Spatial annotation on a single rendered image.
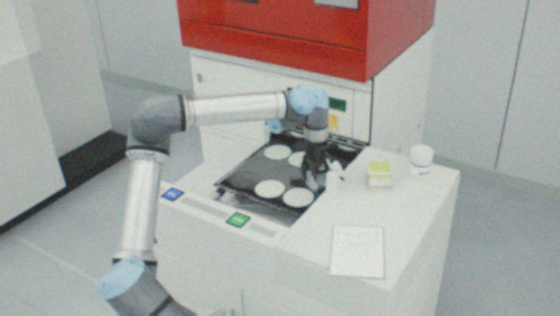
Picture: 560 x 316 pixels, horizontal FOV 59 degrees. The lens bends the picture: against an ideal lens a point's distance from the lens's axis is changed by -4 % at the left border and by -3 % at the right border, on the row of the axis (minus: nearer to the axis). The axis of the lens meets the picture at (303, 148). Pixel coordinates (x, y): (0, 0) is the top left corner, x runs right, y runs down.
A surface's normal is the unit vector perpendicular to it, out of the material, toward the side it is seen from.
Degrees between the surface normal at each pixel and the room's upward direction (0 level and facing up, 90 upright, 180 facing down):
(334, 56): 90
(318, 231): 0
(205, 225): 90
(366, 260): 0
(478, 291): 0
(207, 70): 90
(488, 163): 90
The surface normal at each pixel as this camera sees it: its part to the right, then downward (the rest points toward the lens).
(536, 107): -0.51, 0.44
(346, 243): -0.01, -0.86
